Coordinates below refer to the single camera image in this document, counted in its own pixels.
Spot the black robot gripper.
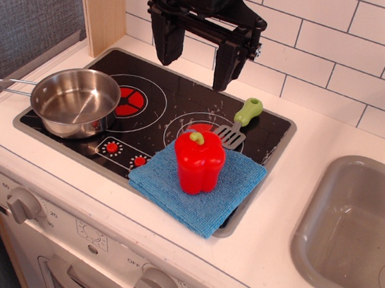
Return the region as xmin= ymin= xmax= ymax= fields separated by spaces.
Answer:
xmin=149 ymin=0 xmax=267 ymax=92

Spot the green handled grey spatula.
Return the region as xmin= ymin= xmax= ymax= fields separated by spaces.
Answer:
xmin=214 ymin=98 xmax=263 ymax=150

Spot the stainless steel pot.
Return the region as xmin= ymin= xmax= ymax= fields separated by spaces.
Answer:
xmin=0 ymin=68 xmax=121 ymax=139

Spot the black toy stove top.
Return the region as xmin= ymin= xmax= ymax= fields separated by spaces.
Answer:
xmin=1 ymin=35 xmax=305 ymax=247

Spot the red toy bell pepper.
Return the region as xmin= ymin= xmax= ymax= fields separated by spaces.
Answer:
xmin=174 ymin=131 xmax=226 ymax=195

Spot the wooden side panel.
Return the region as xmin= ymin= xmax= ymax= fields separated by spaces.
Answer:
xmin=82 ymin=0 xmax=127 ymax=58

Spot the blue folded cloth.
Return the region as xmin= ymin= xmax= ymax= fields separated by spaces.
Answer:
xmin=129 ymin=130 xmax=267 ymax=238

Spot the grey left oven knob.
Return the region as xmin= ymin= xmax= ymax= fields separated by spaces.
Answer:
xmin=6 ymin=187 xmax=42 ymax=225

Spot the grey toy sink basin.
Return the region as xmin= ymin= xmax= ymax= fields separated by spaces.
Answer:
xmin=291 ymin=156 xmax=385 ymax=288

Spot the grey oven door handle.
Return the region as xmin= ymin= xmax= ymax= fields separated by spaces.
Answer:
xmin=46 ymin=256 xmax=124 ymax=288

